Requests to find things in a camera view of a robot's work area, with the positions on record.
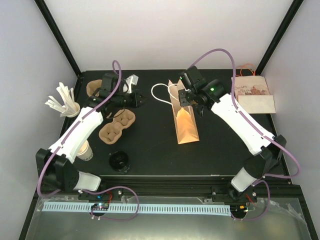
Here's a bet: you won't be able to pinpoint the brown paper takeout bag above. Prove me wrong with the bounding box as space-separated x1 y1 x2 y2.
151 79 201 145

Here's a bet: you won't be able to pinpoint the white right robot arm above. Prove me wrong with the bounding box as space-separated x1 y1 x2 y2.
178 66 287 202

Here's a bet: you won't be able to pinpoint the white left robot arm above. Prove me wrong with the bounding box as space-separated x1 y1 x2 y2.
35 73 144 200

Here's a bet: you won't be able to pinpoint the white paper coffee cup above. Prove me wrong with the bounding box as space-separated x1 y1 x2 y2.
76 140 94 161

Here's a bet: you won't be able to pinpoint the stack of pulp cup carriers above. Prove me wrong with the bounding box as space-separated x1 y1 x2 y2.
86 79 102 97

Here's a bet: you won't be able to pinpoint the brown pulp cup carrier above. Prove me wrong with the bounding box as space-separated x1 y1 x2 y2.
98 109 136 145

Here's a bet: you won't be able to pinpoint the stack of black cup lids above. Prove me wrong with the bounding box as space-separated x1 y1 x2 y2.
109 151 130 174

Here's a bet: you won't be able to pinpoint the cup of white wrapped stirrers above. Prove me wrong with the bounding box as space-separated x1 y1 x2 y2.
45 82 80 118

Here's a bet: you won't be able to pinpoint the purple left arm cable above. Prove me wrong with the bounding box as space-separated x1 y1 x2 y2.
36 59 140 223

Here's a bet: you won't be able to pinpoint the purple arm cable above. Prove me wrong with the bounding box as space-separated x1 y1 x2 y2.
36 59 140 223
186 48 301 222

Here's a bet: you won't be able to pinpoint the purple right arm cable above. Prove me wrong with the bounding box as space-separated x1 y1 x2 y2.
186 48 301 222

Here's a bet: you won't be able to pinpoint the printed paper bag orange handles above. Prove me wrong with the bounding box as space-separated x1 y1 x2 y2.
232 63 276 114

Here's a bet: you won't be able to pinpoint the light blue cable duct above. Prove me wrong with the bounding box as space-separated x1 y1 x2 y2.
42 202 231 217

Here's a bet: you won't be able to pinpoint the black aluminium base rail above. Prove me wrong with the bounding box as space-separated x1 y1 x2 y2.
37 174 301 203

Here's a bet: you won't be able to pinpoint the black left frame post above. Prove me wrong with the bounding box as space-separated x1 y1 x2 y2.
34 0 82 77

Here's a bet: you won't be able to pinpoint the black frame post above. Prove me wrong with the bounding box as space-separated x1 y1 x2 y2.
34 0 82 77
255 0 304 75

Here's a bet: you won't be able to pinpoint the black right frame post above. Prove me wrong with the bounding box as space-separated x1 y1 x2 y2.
255 0 304 75

